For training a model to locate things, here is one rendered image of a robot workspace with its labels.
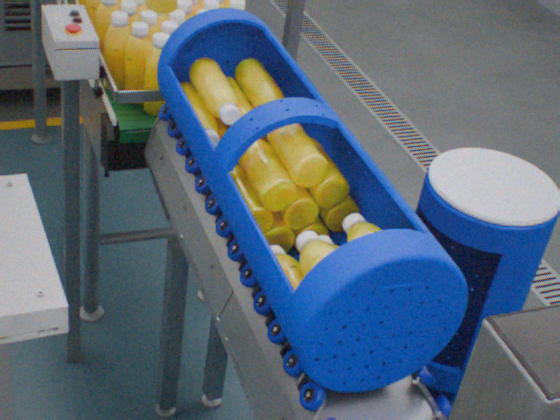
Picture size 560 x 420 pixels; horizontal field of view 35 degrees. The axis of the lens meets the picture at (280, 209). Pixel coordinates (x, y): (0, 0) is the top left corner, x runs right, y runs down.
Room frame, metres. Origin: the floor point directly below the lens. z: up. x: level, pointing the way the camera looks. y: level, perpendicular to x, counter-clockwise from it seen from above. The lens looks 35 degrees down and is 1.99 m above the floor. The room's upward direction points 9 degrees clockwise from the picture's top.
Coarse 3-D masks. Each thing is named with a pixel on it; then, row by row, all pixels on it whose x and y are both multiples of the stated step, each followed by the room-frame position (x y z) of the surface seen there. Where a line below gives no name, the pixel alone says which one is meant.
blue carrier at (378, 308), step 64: (192, 128) 1.48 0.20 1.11; (256, 128) 1.35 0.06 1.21; (320, 128) 1.59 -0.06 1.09; (384, 192) 1.32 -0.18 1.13; (256, 256) 1.13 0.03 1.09; (384, 256) 1.00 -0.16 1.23; (448, 256) 1.07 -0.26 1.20; (320, 320) 0.96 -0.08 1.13; (384, 320) 1.00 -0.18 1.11; (448, 320) 1.06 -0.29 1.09; (320, 384) 0.97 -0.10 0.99; (384, 384) 1.02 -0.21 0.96
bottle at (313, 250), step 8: (312, 240) 1.15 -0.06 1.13; (320, 240) 1.16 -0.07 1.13; (304, 248) 1.13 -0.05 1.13; (312, 248) 1.12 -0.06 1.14; (320, 248) 1.11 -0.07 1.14; (328, 248) 1.12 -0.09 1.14; (304, 256) 1.11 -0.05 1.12; (312, 256) 1.10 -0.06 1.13; (320, 256) 1.10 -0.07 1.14; (304, 264) 1.10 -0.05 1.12; (312, 264) 1.09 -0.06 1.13; (304, 272) 1.09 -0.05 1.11
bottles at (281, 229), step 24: (192, 96) 1.64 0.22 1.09; (240, 96) 1.66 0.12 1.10; (216, 120) 1.59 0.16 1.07; (216, 144) 1.53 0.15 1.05; (240, 168) 1.39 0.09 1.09; (240, 192) 1.32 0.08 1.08; (264, 216) 1.28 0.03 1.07; (288, 216) 1.30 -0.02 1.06; (312, 216) 1.32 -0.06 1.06; (336, 216) 1.35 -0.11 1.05; (288, 240) 1.30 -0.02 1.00; (288, 264) 1.13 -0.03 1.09
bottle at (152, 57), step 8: (152, 48) 1.88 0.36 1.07; (160, 48) 1.87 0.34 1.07; (152, 56) 1.86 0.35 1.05; (152, 64) 1.86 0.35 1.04; (152, 72) 1.85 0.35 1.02; (144, 80) 1.87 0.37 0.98; (152, 80) 1.85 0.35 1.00; (144, 88) 1.87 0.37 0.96; (152, 88) 1.85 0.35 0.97; (144, 104) 1.87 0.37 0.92; (152, 104) 1.85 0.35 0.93; (160, 104) 1.86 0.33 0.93; (152, 112) 1.85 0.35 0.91
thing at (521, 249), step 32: (448, 224) 1.47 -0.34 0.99; (480, 224) 1.44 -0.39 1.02; (544, 224) 1.47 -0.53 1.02; (480, 256) 1.70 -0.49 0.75; (512, 256) 1.44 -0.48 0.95; (480, 288) 1.68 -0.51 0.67; (512, 288) 1.45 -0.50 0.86; (480, 320) 1.43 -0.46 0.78; (448, 352) 1.70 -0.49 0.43; (448, 384) 1.43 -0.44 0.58
